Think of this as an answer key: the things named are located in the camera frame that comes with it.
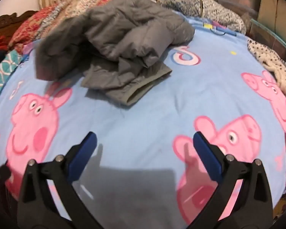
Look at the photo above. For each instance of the teal white patterned cloth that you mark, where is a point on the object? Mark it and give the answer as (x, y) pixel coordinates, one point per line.
(2, 71)

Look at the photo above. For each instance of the blue pig-print bedsheet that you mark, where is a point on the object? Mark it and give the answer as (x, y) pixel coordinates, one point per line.
(152, 114)

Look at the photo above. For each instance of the clear plastic storage box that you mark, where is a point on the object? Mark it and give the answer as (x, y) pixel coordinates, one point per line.
(238, 7)

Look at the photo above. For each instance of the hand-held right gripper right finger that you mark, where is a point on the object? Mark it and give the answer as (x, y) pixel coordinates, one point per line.
(206, 157)

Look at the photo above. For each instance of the grey speckled knit blanket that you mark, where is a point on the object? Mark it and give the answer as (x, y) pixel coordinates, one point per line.
(200, 4)

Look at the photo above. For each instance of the white black-dotted cloth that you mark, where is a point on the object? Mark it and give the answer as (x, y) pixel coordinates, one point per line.
(274, 62)

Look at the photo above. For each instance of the brown knitted cloth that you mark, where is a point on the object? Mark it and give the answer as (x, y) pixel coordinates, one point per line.
(4, 26)

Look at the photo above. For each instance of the grey puffer jacket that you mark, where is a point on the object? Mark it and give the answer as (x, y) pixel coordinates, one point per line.
(114, 40)

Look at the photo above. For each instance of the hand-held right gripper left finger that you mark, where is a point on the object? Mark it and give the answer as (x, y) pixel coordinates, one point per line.
(85, 155)

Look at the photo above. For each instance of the red patchwork quilt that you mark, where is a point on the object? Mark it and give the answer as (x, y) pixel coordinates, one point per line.
(50, 16)

